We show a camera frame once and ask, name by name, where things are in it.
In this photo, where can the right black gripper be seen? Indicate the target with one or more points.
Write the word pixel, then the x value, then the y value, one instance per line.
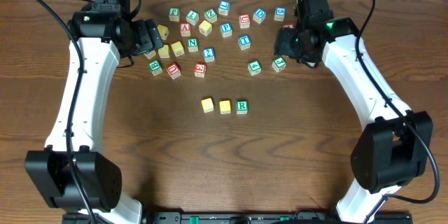
pixel 283 44

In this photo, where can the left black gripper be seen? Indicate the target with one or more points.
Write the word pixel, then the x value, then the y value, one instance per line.
pixel 150 36

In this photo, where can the green R block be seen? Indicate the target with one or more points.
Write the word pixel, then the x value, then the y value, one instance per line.
pixel 242 107

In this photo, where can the yellow o block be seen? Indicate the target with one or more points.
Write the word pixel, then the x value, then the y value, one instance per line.
pixel 164 52
pixel 225 106

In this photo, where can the yellow C block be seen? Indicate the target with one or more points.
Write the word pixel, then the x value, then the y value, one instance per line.
pixel 207 105

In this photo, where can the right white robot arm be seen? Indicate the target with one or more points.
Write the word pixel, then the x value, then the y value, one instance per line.
pixel 393 148

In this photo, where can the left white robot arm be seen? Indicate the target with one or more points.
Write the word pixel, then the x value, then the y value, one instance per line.
pixel 71 172

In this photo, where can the red I block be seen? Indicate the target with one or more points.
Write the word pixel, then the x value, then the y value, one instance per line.
pixel 289 26

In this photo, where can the green V block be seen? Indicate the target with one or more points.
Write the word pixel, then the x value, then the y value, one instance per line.
pixel 150 55

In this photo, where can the yellow block near left gripper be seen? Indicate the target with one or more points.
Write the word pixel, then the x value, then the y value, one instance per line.
pixel 163 31

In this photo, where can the green J block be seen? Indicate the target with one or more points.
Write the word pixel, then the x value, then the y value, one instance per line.
pixel 279 64

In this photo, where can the green B block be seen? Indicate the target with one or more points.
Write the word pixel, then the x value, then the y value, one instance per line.
pixel 155 67

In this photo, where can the blue 5 block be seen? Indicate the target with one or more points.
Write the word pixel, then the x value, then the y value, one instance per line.
pixel 280 13

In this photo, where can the yellow S block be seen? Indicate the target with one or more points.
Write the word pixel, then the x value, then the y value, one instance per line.
pixel 178 48

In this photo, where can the green P block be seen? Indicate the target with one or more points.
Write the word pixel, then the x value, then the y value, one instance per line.
pixel 174 14

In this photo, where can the blue D block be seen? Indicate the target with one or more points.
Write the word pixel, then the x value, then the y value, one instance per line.
pixel 259 15

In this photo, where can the red A block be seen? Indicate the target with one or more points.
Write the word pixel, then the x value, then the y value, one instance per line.
pixel 185 29

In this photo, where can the green 4 block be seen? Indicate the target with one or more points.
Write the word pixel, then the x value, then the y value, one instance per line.
pixel 254 67

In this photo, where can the blue T block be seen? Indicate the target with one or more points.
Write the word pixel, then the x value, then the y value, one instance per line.
pixel 244 42

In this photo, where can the red U block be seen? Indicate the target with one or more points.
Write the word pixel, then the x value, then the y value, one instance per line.
pixel 174 70

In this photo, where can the green N block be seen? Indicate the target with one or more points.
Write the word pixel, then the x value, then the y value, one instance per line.
pixel 192 45

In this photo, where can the red C block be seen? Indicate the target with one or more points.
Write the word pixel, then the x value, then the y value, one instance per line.
pixel 244 21

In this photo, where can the yellow block upper middle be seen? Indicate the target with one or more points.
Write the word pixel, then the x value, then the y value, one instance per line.
pixel 205 28

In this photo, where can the blue F block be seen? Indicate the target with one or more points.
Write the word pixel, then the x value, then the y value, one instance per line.
pixel 226 29

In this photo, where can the blue 2 block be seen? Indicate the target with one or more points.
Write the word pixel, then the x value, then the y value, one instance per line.
pixel 209 54

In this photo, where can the green Z block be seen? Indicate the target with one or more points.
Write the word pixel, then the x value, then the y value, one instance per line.
pixel 211 15

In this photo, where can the blue top block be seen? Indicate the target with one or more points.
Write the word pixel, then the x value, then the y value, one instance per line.
pixel 223 8

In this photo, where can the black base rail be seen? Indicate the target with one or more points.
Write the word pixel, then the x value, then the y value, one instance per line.
pixel 302 216

